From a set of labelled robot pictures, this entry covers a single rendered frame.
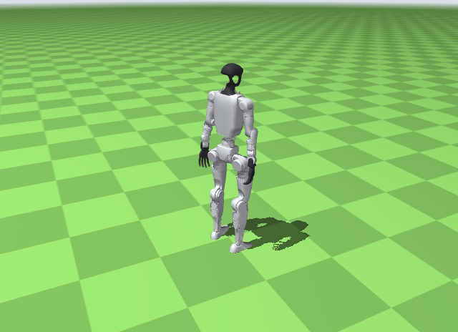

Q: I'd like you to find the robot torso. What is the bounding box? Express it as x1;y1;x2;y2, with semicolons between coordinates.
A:
214;87;245;164

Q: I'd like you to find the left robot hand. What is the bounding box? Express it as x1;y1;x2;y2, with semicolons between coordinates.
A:
199;142;210;167

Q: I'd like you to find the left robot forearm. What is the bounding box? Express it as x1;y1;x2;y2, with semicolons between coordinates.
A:
201;121;213;148

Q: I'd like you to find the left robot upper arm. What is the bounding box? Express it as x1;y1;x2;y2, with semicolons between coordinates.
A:
205;91;217;126

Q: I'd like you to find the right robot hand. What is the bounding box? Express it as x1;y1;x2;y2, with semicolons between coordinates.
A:
244;158;256;185

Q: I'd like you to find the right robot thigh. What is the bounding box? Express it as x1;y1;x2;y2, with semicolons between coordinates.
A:
231;152;253;212

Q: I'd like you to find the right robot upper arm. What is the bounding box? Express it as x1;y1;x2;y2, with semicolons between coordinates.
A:
238;97;257;137

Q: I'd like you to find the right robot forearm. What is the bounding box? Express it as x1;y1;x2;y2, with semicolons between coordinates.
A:
246;128;258;164

